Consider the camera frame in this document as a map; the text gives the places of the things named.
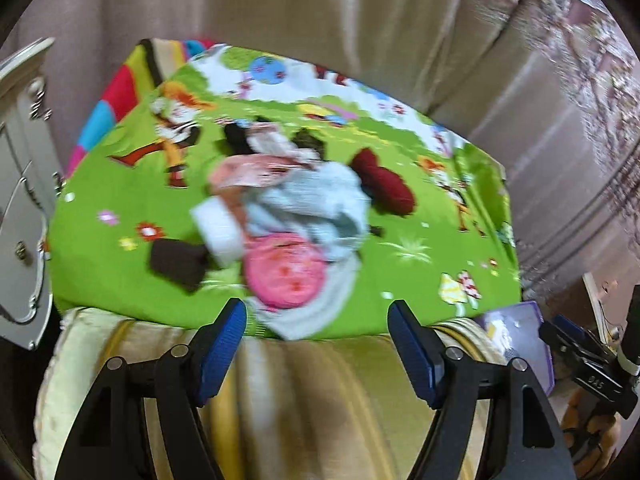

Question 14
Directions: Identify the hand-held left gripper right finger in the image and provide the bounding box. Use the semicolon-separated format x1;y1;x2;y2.
387;299;578;480

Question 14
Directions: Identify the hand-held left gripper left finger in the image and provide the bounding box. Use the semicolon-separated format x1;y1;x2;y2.
52;297;248;480

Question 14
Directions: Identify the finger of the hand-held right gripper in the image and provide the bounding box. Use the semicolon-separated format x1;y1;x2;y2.
539;316;613;361

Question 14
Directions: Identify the purple box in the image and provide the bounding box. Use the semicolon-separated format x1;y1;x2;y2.
472;301;556;396

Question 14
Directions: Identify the red plush toy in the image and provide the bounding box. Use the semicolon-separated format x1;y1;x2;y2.
350;147;417;216

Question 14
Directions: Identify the light blue plush toy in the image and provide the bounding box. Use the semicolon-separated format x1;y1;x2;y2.
244;161;372;264

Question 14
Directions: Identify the brown soft item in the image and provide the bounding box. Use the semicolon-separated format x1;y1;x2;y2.
146;237;209;295

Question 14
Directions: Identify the black soft item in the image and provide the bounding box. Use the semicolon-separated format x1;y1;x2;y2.
291;129;327;162
222;122;257;157

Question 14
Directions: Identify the pale wooden board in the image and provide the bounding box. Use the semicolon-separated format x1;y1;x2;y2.
582;272;626;341

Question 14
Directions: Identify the grey cloth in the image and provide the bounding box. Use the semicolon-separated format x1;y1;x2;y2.
252;254;362;339

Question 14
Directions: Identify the white sock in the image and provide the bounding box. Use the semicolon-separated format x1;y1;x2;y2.
191;194;247;267

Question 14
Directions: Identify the green cartoon printed blanket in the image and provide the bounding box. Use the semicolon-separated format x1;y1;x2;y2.
47;37;523;338

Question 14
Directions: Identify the pink patterned cloth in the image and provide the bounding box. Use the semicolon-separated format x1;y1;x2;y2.
209;120;321;197

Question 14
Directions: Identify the white cabinet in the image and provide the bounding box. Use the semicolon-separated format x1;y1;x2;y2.
0;37;67;352

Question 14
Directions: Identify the beige embroidered curtain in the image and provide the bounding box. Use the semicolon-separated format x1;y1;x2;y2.
10;0;640;311

